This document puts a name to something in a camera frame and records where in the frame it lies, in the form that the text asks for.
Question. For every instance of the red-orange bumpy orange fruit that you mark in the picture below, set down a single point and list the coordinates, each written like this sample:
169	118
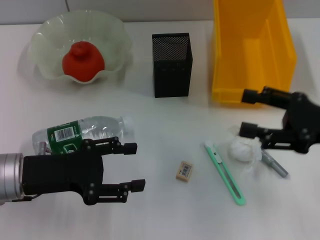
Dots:
83	65

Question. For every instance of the beige eraser with barcode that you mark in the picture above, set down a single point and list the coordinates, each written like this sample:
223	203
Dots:
184	170

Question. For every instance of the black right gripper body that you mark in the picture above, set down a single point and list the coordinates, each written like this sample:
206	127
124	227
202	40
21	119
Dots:
303	120

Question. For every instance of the yellow plastic storage bin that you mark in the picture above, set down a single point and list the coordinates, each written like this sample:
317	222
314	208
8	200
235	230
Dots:
252	62

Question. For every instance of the white paper ball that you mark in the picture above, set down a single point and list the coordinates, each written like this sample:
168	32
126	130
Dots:
241	151

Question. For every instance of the pale green wavy fruit plate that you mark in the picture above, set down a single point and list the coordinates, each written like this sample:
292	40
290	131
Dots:
50	50

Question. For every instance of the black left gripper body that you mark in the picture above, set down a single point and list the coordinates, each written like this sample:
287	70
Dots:
62	172

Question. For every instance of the mint green utility knife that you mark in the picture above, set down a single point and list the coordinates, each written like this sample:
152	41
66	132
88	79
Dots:
225	172

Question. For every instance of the clear green-label water bottle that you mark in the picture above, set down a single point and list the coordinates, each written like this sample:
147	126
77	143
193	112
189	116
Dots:
95	126

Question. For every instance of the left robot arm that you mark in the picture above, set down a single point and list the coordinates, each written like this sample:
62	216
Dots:
11	177

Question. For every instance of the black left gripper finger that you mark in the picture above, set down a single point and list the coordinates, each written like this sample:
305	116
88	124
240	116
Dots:
130	148
137	185

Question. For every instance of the grey glitter pen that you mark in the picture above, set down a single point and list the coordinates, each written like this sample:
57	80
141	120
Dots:
275	166

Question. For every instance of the black mesh pen holder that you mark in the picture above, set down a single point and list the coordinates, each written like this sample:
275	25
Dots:
172	75

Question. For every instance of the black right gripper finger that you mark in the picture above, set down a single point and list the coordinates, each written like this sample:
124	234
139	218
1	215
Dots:
250	96
248	129

